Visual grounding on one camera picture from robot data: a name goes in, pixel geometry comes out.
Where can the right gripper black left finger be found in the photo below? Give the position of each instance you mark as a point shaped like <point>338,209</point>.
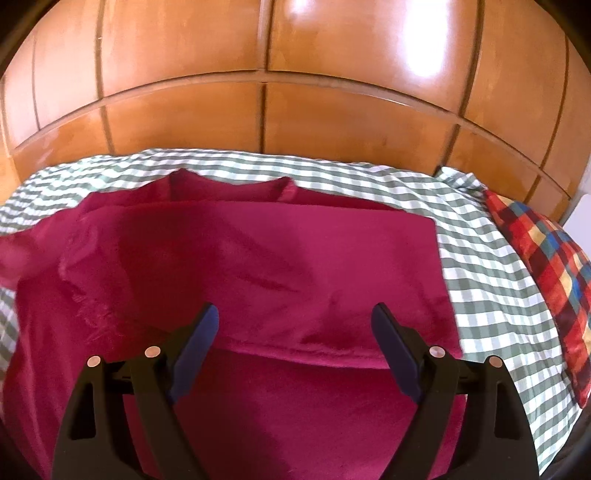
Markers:
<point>120,415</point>

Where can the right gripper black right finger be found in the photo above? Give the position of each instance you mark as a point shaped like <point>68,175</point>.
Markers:
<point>469,421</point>

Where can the crimson red sweater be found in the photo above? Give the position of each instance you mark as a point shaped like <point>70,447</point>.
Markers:
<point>295,385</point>

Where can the green white checkered bedsheet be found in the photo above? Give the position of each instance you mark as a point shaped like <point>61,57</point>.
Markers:
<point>499,308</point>

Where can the multicolour plaid pillow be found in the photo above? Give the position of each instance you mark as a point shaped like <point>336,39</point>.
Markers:
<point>561,270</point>

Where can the white bedside board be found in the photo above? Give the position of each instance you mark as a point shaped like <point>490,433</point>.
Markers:
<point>577,219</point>

